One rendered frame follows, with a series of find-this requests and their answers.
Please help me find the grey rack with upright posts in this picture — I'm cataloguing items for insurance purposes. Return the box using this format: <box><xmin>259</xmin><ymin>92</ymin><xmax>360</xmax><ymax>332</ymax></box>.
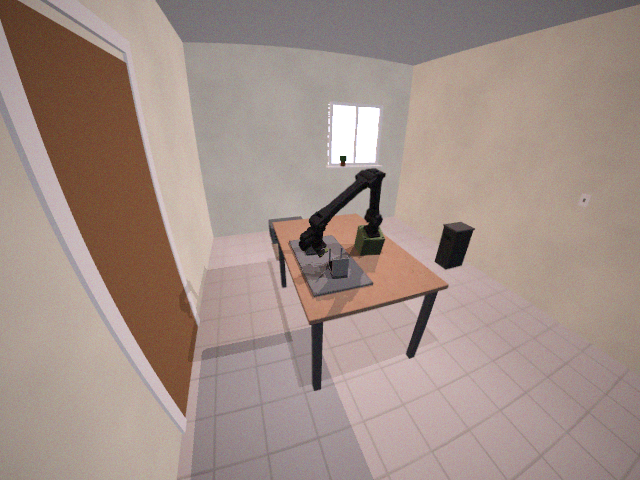
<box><xmin>327</xmin><ymin>248</ymin><xmax>349</xmax><ymax>279</ymax></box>

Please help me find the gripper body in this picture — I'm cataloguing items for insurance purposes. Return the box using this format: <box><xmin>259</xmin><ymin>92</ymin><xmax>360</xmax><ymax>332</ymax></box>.
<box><xmin>312</xmin><ymin>237</ymin><xmax>327</xmax><ymax>256</ymax></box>

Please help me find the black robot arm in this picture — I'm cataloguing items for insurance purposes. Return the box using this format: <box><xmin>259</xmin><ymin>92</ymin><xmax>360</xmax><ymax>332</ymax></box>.
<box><xmin>299</xmin><ymin>168</ymin><xmax>386</xmax><ymax>251</ymax></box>

